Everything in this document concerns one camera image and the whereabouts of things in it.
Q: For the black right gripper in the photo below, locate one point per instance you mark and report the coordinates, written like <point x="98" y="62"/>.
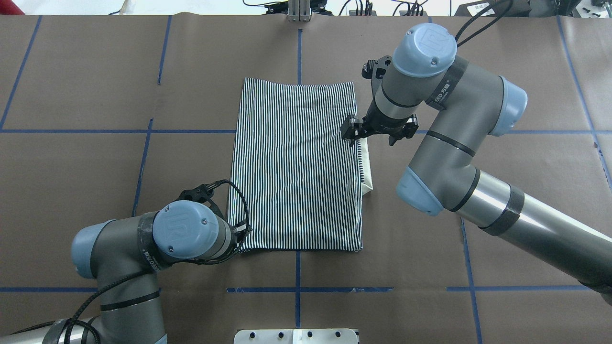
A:
<point x="388" y="125"/>

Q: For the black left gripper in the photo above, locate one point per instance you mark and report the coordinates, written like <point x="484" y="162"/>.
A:
<point x="239" y="230"/>

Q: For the navy white striped polo shirt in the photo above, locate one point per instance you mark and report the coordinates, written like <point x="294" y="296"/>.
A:
<point x="301" y="182"/>

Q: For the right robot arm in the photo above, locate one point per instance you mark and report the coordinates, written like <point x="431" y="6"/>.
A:
<point x="472" y="103"/>

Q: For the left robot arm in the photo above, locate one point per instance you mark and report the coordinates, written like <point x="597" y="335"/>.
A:
<point x="204" y="226"/>

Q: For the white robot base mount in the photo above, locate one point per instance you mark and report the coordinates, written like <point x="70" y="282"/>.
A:
<point x="297" y="336"/>

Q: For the aluminium frame post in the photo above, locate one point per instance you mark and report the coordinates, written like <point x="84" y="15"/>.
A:
<point x="299" y="10"/>

